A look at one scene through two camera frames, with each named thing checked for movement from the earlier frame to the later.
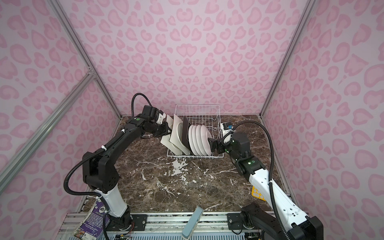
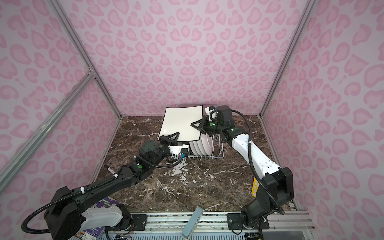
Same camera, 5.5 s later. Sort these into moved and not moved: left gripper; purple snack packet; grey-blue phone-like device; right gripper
Moved: left gripper; right gripper
Not moved: grey-blue phone-like device; purple snack packet
